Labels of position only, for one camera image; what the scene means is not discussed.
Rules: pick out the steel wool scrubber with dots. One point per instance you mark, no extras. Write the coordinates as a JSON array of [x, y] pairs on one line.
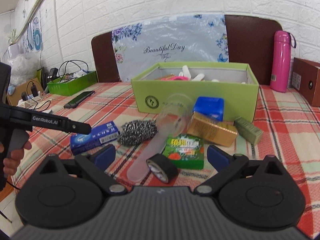
[[137, 131]]

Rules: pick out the green soap box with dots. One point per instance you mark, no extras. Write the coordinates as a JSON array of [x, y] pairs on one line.
[[185, 151]]

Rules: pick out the brown cardboard box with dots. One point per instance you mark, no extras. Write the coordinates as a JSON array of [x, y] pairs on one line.
[[305, 79]]

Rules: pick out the blue plastic container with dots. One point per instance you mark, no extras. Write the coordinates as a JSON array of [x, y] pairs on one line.
[[210, 106]]

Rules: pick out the gold rectangular box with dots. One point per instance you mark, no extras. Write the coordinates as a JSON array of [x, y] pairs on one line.
[[217, 132]]

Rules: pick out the olive green small box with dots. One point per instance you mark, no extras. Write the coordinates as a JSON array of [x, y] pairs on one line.
[[248, 131]]

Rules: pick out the blue medicine box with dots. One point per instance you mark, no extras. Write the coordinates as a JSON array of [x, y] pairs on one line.
[[100, 135]]

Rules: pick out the light green cardboard box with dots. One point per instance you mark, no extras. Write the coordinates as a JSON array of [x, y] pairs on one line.
[[235, 83]]

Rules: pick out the red plaid bed sheet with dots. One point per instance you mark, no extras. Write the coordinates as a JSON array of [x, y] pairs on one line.
[[289, 124]]

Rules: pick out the clear glass jar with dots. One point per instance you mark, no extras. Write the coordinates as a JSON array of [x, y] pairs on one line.
[[174, 115]]

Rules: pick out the person's left hand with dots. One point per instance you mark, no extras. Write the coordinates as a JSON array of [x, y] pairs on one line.
[[11, 164]]

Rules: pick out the dark brown headboard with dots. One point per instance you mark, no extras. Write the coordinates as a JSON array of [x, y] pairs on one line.
[[250, 40]]

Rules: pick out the white power strip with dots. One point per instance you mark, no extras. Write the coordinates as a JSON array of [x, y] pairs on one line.
[[36, 103]]

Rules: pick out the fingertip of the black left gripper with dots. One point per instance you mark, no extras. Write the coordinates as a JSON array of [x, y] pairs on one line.
[[78, 127]]

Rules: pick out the black tape roll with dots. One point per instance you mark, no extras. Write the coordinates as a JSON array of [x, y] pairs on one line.
[[162, 168]]

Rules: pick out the floral plastic bedding bag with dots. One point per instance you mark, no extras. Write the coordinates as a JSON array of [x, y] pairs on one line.
[[183, 38]]

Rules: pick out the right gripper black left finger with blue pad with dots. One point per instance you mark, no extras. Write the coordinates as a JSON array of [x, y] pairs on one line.
[[83, 175]]

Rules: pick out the black smartphone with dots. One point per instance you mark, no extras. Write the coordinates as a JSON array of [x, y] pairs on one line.
[[75, 102]]

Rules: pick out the pink thermos bottle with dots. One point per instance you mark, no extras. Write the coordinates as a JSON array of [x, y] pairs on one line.
[[283, 42]]

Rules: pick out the green plastic tray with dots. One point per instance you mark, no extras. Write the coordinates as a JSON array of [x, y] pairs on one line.
[[72, 86]]

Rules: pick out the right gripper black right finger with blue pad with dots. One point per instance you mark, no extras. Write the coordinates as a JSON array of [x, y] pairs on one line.
[[230, 168]]

